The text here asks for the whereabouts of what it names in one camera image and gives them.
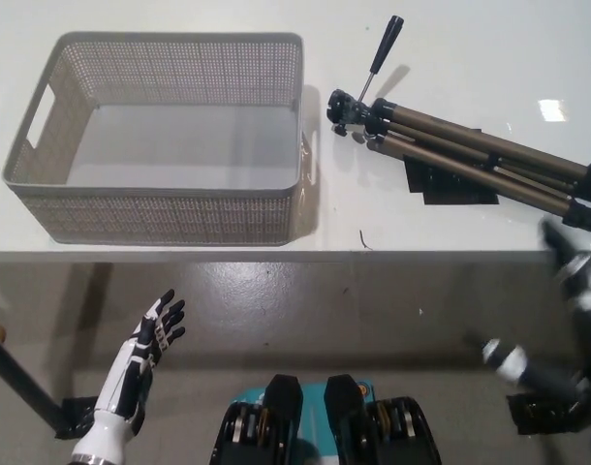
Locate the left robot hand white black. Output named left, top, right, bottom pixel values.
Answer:
left=71, top=289, right=187, bottom=459

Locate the bronze and black camera tripod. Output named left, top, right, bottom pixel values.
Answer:
left=327, top=15, right=591, bottom=230

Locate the black tape patch on desk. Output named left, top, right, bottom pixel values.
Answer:
left=402, top=127, right=499, bottom=207

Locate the black metal table leg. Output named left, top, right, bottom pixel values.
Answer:
left=0, top=323, right=65, bottom=428

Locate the grey perforated plastic basket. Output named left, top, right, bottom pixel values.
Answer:
left=1, top=31, right=321, bottom=246

